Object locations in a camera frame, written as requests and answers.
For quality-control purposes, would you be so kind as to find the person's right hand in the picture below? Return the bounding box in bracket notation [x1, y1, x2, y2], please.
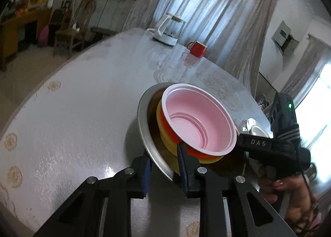
[259, 167, 311, 220]

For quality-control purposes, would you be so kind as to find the pink bag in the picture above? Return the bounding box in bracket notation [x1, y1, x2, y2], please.
[38, 25, 49, 47]

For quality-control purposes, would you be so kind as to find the grey sheer window curtain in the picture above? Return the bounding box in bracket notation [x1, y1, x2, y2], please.
[124, 0, 282, 93]

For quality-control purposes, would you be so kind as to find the yellow plastic bowl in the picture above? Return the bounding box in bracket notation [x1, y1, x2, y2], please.
[156, 100, 224, 164]

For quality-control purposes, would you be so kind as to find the grey side curtain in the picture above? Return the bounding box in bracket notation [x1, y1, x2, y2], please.
[282, 34, 331, 103]

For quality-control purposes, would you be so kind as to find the stainless steel bowl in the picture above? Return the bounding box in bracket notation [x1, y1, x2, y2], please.
[137, 82, 246, 181]

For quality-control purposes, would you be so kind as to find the person's right forearm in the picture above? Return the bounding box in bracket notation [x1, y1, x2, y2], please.
[286, 201, 324, 235]

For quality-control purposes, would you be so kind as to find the white electric glass kettle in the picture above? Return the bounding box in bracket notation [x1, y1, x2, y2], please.
[147, 13, 187, 46]

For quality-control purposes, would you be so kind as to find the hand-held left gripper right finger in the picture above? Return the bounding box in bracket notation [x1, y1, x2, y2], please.
[177, 143, 296, 237]

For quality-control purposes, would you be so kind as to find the wall electrical box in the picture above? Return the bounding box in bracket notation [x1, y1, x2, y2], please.
[271, 21, 300, 57]

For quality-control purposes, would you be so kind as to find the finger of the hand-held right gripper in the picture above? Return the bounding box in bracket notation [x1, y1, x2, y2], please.
[237, 134, 275, 165]

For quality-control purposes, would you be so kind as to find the wooden cabinet with shelves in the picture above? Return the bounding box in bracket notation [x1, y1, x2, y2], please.
[0, 7, 52, 69]

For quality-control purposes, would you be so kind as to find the red plastic bowl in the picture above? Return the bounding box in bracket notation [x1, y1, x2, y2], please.
[160, 84, 237, 158]

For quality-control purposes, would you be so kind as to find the wooden chair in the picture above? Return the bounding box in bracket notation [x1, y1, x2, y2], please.
[53, 0, 97, 58]

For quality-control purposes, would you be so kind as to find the red mug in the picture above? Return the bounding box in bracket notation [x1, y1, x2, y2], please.
[187, 41, 207, 58]

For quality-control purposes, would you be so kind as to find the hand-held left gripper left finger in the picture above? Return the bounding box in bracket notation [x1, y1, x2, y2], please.
[34, 157, 152, 237]

